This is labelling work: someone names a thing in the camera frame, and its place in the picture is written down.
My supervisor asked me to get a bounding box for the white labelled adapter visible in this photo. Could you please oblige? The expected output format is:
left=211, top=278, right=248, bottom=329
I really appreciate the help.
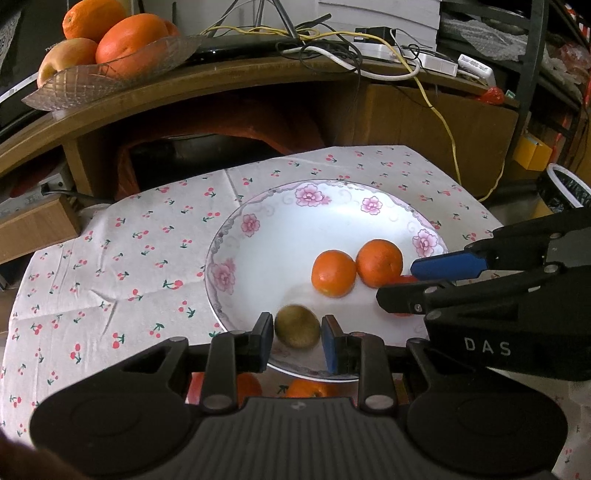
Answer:
left=457, top=54, right=498, bottom=89

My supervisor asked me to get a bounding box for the bubble wrap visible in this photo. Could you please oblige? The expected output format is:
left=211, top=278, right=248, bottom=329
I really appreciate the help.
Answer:
left=438, top=13, right=556, bottom=71

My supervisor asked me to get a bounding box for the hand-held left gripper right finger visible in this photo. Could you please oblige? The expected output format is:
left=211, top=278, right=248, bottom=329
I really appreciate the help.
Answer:
left=321, top=315, right=481, bottom=414

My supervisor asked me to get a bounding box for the white cable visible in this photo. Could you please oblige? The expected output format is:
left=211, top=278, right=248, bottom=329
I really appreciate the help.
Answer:
left=281, top=45, right=422, bottom=82

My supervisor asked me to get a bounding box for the cherry print tablecloth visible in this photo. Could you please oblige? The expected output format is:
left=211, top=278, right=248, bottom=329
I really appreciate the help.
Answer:
left=0, top=145, right=591, bottom=480

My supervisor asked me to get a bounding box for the orange plastic bag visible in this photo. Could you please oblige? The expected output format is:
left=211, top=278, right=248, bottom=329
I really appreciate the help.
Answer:
left=115, top=108, right=325, bottom=200

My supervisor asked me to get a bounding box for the dark metal rack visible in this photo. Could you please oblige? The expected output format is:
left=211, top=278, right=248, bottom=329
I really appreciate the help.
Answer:
left=442, top=0, right=591, bottom=177

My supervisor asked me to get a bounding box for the white rimmed trash bin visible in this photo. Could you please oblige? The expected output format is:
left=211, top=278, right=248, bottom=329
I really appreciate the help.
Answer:
left=535, top=162, right=591, bottom=219

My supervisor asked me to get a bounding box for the yellow box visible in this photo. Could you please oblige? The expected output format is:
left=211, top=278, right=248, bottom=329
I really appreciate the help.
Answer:
left=512, top=136, right=555, bottom=169

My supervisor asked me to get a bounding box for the white power strip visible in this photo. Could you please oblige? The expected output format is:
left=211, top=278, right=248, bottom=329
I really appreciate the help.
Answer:
left=417, top=50, right=459, bottom=77

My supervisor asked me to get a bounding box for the black small box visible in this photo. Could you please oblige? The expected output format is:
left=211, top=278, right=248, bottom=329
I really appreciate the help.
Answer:
left=354, top=26, right=393, bottom=47

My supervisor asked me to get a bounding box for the yellow cable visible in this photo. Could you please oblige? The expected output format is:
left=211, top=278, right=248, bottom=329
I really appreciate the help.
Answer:
left=202, top=25, right=507, bottom=203

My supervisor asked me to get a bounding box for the wooden box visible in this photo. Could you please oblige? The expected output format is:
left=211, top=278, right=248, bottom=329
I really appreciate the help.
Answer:
left=0, top=191, right=82, bottom=267

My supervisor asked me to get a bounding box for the grey power strip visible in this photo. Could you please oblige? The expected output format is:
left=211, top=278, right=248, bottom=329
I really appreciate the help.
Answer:
left=0, top=159, right=75, bottom=219

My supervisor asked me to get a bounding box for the small tangerine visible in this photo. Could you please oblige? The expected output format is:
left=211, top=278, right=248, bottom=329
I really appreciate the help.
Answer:
left=311, top=249, right=358, bottom=298
left=276, top=379, right=341, bottom=399
left=235, top=372, right=263, bottom=408
left=355, top=239, right=404, bottom=288

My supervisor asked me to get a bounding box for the yellow red apple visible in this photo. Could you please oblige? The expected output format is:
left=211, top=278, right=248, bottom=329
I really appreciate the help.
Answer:
left=36, top=38, right=99, bottom=89

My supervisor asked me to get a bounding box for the clear glass fruit bowl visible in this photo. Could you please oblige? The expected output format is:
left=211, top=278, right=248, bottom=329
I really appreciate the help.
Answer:
left=21, top=34, right=204, bottom=112

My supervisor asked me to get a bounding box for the wooden desk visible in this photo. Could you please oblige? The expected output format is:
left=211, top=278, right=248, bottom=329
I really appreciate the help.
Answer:
left=0, top=52, right=520, bottom=205

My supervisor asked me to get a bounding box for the black flat device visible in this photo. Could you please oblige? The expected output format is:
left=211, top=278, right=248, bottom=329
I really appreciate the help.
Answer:
left=184, top=34, right=334, bottom=64

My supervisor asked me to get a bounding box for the white flat box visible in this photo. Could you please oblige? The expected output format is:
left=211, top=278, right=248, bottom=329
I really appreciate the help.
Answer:
left=355, top=41, right=417, bottom=61

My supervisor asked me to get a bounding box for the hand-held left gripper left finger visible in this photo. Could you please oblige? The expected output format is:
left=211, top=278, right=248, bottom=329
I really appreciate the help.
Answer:
left=120, top=312, right=274, bottom=414

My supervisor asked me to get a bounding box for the green kiwi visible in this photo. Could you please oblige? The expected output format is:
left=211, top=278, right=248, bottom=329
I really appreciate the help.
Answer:
left=274, top=304, right=322, bottom=350

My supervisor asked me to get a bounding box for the red tomato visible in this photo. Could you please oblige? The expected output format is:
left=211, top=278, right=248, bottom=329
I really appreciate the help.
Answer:
left=385, top=275, right=419, bottom=318

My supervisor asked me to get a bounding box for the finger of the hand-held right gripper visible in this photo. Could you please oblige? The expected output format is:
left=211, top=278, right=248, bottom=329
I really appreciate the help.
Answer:
left=410, top=215, right=562, bottom=280
left=376, top=263, right=569, bottom=318

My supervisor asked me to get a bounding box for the floral white plate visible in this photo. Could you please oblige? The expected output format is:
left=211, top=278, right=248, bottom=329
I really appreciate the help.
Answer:
left=204, top=179, right=449, bottom=382

